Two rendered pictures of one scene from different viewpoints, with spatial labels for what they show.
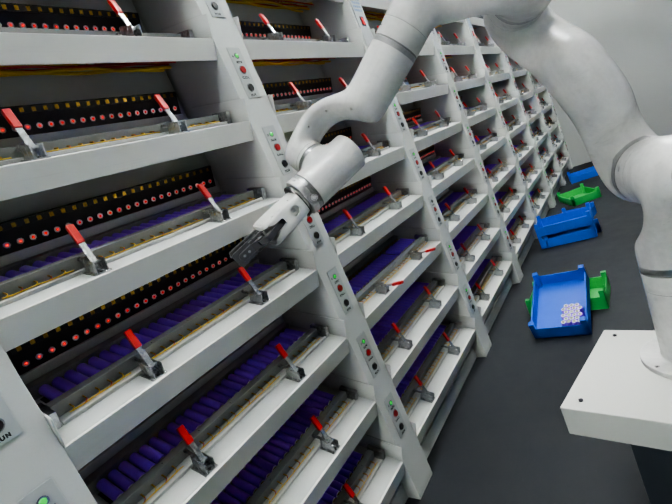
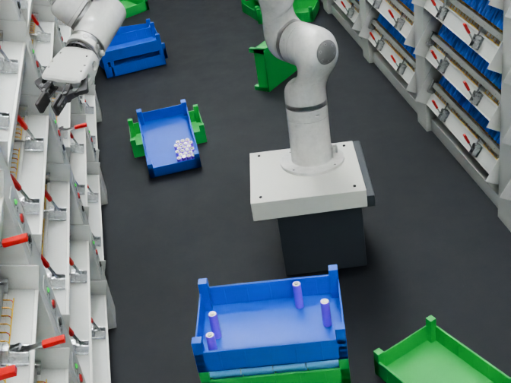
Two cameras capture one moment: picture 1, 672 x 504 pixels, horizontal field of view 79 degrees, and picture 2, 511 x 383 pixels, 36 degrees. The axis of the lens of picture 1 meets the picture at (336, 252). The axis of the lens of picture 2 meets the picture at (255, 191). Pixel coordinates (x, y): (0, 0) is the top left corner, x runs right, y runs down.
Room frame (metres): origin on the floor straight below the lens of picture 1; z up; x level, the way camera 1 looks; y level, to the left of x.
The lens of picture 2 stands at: (-0.59, 1.02, 1.54)
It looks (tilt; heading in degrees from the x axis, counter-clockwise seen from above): 33 degrees down; 314
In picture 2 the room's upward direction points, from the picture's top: 10 degrees counter-clockwise
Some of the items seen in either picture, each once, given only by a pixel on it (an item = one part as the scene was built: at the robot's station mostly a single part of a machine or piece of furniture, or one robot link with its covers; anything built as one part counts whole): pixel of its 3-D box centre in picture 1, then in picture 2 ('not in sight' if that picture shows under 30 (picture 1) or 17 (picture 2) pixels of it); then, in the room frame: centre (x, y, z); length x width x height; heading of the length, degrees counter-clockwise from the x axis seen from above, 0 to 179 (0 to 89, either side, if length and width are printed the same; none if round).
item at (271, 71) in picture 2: not in sight; (277, 56); (1.59, -1.51, 0.10); 0.30 x 0.08 x 0.20; 95
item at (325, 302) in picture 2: not in sight; (325, 313); (0.19, 0.08, 0.44); 0.02 x 0.02 x 0.06
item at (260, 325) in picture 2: not in sight; (269, 316); (0.28, 0.15, 0.44); 0.30 x 0.20 x 0.08; 38
